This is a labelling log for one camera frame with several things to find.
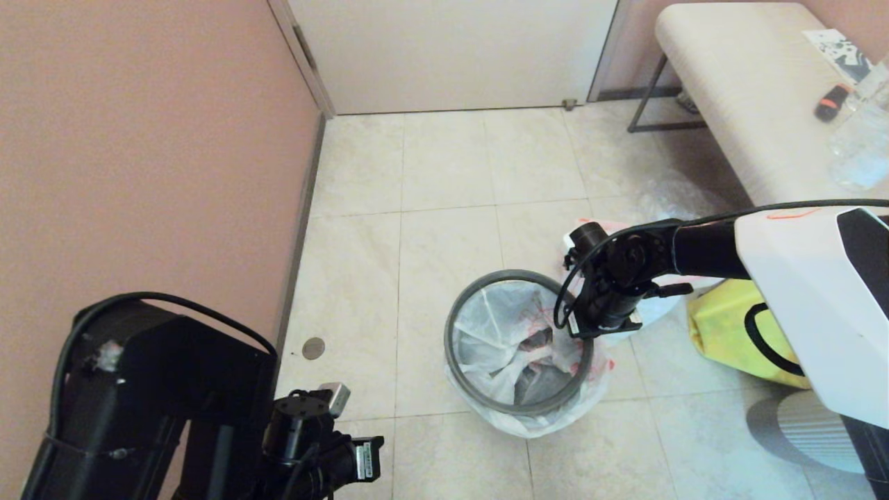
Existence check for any white bag orange drawstring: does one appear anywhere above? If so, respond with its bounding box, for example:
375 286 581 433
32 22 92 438
444 278 615 440
561 219 709 341

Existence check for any yellow tote bag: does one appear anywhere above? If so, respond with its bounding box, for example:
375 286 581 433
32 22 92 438
688 278 813 390

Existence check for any grey ribbed round object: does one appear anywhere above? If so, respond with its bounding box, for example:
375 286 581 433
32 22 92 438
747 390 869 476

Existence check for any beige table with metal legs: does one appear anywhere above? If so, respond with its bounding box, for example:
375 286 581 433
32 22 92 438
629 0 889 209

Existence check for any white door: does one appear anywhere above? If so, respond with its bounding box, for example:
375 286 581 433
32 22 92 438
287 0 619 115

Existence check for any clear plastic bottle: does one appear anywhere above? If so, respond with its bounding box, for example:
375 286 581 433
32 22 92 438
828 59 889 192

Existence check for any black and orange small device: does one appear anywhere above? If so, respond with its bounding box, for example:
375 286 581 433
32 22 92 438
816 83 851 123

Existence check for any black and white leaflet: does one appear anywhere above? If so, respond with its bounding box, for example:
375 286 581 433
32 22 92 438
804 26 872 83

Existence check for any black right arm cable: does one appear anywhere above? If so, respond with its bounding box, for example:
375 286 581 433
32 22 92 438
554 200 889 376

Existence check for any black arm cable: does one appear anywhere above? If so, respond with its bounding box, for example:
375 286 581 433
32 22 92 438
49 292 280 445
554 200 889 376

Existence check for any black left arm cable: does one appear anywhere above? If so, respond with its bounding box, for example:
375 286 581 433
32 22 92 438
49 292 280 445

